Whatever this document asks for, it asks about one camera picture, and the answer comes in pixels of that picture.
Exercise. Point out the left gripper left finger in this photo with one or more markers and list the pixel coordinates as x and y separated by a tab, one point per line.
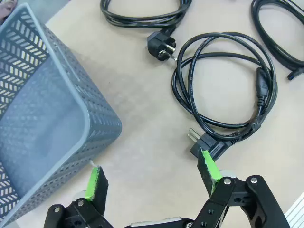
99	190

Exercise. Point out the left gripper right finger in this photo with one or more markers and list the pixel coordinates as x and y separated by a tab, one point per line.
223	197

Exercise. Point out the blue-grey perforated plastic basket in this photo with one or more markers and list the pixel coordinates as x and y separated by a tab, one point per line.
59	107

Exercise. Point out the aluminium frame profile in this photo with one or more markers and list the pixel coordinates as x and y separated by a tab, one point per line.
297	213

